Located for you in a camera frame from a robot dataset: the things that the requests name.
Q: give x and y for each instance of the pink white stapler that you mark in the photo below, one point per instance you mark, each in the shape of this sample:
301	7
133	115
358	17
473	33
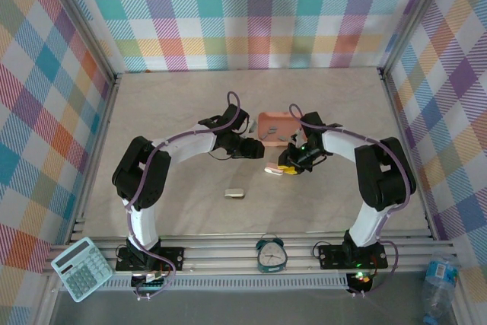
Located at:
272	169

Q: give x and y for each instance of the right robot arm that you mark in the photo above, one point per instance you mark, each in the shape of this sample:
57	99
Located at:
340	144

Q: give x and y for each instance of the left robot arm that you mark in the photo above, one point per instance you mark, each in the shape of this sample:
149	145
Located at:
186	146

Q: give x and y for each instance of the pink plastic tray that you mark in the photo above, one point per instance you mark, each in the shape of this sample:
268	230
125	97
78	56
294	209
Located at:
274	119

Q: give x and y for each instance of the teal alarm clock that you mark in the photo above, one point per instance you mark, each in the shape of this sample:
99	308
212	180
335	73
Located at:
271	256

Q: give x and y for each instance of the clear plastic water bottle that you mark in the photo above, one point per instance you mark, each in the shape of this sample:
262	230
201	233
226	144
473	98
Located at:
441	275

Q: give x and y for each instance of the mint green calculator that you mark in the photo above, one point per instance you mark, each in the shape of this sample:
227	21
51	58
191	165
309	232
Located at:
81	269

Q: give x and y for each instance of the aluminium side rail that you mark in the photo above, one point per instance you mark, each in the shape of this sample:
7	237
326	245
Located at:
102	131
409	150

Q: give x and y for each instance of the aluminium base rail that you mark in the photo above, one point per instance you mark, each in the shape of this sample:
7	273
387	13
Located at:
213	256

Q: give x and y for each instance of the aluminium frame post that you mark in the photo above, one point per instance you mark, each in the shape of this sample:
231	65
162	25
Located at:
414	13
80	16

